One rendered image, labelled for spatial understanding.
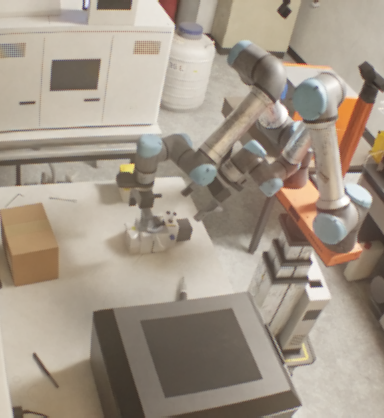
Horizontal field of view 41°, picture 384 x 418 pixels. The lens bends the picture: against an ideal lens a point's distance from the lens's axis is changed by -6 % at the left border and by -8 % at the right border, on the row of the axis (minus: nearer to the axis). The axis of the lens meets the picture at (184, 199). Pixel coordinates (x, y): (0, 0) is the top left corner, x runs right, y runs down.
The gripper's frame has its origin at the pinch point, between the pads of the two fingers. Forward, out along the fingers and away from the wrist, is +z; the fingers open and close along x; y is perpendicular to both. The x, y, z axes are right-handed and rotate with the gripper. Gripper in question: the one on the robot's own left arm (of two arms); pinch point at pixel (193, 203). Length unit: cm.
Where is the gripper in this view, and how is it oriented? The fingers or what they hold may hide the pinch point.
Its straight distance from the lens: 194.4
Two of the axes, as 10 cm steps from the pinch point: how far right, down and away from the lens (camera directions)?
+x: 3.3, 6.6, -6.8
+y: -6.0, -4.1, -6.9
